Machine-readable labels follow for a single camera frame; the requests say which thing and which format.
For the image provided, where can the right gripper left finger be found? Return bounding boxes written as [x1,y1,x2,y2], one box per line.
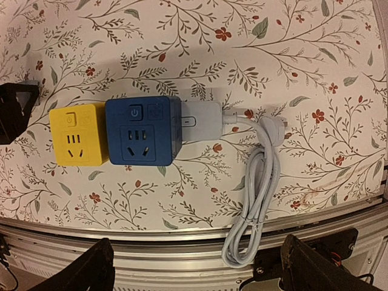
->
[31,238,114,290]

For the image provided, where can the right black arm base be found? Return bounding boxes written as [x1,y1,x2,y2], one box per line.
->
[253,228,358,281]

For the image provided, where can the grey power strip cable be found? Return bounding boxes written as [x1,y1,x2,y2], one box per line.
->
[221,113,289,269]

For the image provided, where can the yellow cube plug adapter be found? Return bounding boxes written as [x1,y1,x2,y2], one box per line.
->
[49,102,109,166]

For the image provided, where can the blue cube plug adapter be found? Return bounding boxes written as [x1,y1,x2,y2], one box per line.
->
[105,96,182,166]

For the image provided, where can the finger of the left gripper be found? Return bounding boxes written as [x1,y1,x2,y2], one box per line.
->
[1,82,39,145]

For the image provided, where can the small light blue adapter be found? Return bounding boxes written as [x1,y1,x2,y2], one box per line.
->
[21,79,39,86]

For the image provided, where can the grey-blue power strip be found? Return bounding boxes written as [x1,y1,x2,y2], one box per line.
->
[181,101,223,142]

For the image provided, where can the floral patterned table mat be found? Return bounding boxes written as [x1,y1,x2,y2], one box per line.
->
[1,1,387,232]

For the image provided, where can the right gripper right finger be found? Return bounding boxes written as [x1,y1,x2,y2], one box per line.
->
[281,235,378,290]

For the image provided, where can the aluminium front rail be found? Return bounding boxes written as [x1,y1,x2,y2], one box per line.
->
[1,198,387,290]

